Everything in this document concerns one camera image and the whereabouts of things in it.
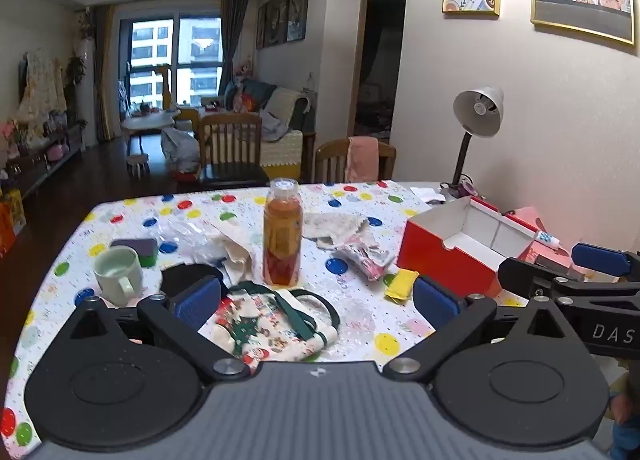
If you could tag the orange juice bottle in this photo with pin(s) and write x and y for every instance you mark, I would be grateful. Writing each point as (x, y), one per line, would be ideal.
(283, 240)

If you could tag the white crumpled tissue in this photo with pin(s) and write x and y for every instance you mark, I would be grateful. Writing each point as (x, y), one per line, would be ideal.
(240, 255)

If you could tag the white round table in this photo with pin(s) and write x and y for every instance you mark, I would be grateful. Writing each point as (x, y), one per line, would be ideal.
(150, 120)

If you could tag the red cardboard box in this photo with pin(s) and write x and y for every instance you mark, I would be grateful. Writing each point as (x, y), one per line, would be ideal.
(440, 255)

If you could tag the pink printed tissue packet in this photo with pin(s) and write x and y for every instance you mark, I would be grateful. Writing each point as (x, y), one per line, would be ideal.
(362, 255)

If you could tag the yellow orange box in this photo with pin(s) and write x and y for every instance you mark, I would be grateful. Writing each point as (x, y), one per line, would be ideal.
(11, 220)

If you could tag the clear plastic bag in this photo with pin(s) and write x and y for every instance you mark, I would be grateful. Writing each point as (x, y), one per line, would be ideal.
(192, 237)

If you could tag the green house plant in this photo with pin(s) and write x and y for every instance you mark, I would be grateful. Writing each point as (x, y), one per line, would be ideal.
(75, 70)

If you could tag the large window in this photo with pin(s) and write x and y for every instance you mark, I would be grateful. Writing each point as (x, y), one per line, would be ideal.
(195, 54)

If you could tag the white standing air conditioner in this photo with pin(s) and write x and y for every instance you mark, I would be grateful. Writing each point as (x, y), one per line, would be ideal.
(88, 89)

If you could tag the small dark wall picture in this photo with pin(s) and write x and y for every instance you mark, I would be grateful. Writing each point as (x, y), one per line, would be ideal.
(260, 27)

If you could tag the yellow cloth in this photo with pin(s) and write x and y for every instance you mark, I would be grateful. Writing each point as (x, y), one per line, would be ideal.
(401, 285)

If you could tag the purple sponge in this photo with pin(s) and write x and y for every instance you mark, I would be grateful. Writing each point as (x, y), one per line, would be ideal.
(136, 246)

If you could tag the beige knitted cloth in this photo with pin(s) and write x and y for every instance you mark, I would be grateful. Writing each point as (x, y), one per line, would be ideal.
(332, 227)

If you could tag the purple hair band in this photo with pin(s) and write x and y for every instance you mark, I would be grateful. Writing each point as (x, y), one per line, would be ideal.
(467, 187)

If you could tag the orange wall picture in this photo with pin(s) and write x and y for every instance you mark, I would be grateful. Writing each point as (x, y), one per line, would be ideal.
(299, 7)

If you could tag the grey desk lamp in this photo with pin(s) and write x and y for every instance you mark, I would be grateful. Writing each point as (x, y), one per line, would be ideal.
(477, 109)

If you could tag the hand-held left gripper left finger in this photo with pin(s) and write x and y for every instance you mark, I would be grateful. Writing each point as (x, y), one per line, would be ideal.
(197, 304)

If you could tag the white paper sheet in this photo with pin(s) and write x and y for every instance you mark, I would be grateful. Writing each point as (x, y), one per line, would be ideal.
(427, 194)

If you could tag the medium dark wall picture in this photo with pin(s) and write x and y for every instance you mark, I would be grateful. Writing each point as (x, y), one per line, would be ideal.
(278, 17)

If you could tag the yellow grey curtain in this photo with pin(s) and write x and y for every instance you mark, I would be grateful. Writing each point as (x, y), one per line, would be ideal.
(106, 74)

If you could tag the hanging floral cloth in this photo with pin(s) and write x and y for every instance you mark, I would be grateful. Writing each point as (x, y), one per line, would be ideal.
(42, 84)

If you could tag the black cloth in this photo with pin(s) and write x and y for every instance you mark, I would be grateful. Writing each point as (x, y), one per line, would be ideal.
(175, 277)

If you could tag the dark low cabinet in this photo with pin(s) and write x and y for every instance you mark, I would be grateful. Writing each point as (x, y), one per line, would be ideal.
(45, 162)

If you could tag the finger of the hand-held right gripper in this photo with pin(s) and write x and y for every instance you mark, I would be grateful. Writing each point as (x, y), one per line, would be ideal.
(525, 276)
(602, 259)

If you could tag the balloon print tablecloth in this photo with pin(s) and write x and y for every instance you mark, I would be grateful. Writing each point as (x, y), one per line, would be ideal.
(150, 210)

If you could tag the wooden door frame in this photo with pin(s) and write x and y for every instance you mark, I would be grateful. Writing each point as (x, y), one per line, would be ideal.
(361, 39)

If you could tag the white tube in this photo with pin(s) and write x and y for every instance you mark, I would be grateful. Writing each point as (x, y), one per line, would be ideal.
(547, 240)

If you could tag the pink flat packet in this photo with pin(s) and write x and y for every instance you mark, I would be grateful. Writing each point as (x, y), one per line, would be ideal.
(530, 220)

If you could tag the small wooden stool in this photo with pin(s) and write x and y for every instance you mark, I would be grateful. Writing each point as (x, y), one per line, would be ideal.
(137, 163)

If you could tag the wooden chair with towel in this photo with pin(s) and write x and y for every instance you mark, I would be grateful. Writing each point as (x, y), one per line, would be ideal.
(330, 159)

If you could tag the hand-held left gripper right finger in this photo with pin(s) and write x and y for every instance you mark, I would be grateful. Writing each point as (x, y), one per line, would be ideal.
(436, 304)

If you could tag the pink towel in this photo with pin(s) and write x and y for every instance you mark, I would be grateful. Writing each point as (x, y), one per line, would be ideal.
(361, 159)

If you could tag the sofa with cream blanket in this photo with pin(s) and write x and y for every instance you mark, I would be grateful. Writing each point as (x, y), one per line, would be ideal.
(285, 149)

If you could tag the wooden slatted chair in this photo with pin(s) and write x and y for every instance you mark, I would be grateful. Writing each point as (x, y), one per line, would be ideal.
(230, 172)

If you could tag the white plastic bag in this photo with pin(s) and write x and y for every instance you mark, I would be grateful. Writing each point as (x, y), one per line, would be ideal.
(179, 147)

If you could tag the pale green cup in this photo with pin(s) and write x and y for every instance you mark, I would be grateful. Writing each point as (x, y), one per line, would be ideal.
(117, 276)

